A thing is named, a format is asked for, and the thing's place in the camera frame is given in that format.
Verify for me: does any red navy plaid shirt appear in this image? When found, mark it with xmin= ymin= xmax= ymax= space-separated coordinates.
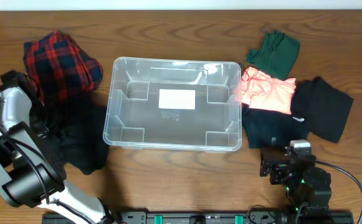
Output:
xmin=23 ymin=30 xmax=103 ymax=104

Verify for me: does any black garment with tag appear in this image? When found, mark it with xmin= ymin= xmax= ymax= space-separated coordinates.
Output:
xmin=290 ymin=77 xmax=354 ymax=143

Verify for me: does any black gathered garment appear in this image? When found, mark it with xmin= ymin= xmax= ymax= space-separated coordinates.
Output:
xmin=30 ymin=96 xmax=108 ymax=175

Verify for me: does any clear plastic storage bin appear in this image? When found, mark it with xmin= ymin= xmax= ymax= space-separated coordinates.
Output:
xmin=103 ymin=57 xmax=242 ymax=152

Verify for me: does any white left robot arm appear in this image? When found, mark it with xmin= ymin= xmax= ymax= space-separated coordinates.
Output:
xmin=0 ymin=70 xmax=121 ymax=223

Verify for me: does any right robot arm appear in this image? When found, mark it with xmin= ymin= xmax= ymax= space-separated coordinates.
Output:
xmin=260 ymin=146 xmax=332 ymax=219

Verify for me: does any dark teal folded garment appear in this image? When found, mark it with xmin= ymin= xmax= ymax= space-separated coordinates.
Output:
xmin=242 ymin=104 xmax=309 ymax=149

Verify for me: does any coral pink folded garment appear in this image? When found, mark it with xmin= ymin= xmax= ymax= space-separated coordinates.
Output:
xmin=240 ymin=67 xmax=297 ymax=115

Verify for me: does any dark green folded garment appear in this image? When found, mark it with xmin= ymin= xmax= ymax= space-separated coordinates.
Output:
xmin=247 ymin=30 xmax=300 ymax=80

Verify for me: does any white label in bin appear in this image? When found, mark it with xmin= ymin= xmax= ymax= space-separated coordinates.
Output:
xmin=158 ymin=89 xmax=196 ymax=110

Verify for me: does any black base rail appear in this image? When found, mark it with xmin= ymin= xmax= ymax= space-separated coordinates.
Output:
xmin=42 ymin=211 xmax=355 ymax=224

